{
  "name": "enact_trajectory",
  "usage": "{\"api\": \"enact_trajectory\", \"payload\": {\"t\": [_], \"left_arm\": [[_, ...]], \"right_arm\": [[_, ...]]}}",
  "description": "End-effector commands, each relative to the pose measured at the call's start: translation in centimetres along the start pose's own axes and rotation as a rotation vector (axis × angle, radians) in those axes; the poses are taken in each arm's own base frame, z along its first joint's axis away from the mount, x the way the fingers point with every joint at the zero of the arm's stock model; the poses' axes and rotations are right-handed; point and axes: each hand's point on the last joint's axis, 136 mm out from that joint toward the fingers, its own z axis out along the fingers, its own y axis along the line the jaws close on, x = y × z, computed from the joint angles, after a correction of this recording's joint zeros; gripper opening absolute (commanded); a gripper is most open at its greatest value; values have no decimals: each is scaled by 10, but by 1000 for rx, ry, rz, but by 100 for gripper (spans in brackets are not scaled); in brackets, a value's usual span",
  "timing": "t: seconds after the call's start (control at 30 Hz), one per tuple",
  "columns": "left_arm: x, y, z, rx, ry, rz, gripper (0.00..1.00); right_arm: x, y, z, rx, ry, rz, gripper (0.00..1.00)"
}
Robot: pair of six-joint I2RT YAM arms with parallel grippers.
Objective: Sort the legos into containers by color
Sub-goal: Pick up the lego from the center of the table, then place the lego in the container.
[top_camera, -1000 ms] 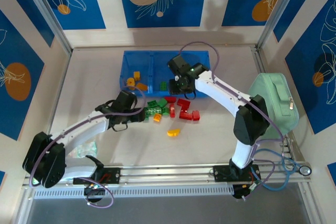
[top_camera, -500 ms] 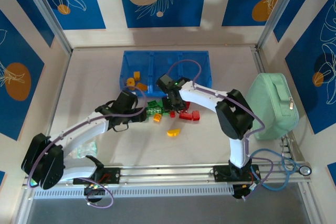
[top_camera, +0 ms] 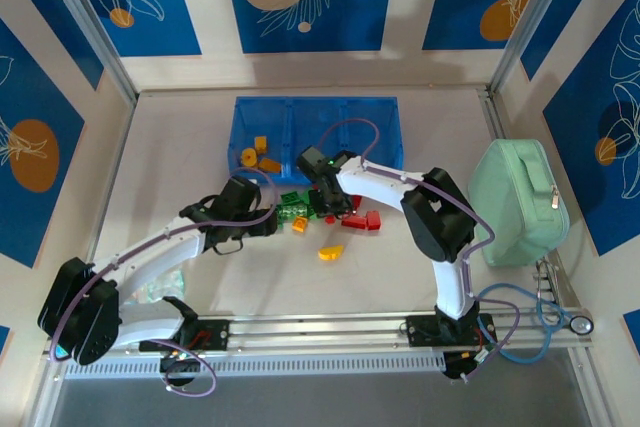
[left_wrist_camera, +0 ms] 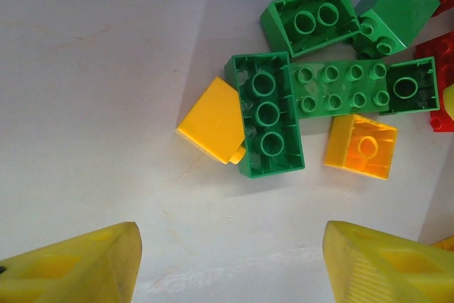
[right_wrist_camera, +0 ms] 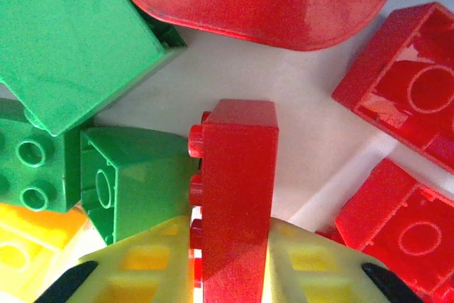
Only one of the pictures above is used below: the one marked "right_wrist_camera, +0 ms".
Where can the red curved lego brick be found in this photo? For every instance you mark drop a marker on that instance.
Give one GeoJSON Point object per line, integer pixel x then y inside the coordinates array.
{"type": "Point", "coordinates": [266, 1]}

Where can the yellow lego brick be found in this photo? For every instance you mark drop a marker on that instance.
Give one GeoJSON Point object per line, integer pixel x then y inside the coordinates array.
{"type": "Point", "coordinates": [32, 232]}

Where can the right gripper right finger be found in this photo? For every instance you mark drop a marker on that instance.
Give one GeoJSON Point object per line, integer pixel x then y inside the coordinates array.
{"type": "Point", "coordinates": [312, 267]}

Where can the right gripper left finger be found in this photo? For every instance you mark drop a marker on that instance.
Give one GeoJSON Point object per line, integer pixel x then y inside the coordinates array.
{"type": "Point", "coordinates": [142, 264]}

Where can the green sloped lego brick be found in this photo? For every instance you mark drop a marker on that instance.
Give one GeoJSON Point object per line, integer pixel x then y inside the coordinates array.
{"type": "Point", "coordinates": [149, 182]}

